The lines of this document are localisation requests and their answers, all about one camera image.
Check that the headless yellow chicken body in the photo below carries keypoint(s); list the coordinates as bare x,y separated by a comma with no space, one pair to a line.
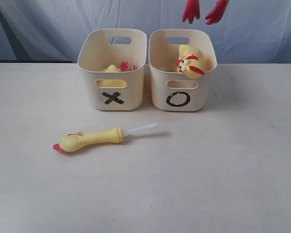
115,83

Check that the yellow rubber chicken top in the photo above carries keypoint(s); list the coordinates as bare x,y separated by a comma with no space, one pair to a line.
191,61

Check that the cream bin marked O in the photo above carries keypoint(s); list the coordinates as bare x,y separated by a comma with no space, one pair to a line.
171,90

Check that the cream bin marked X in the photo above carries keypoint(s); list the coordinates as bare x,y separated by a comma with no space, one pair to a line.
106,47

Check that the detached chicken head neck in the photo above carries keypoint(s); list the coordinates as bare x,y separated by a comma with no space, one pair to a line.
77,141

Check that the white backdrop curtain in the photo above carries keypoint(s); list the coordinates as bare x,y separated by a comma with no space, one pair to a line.
250,31

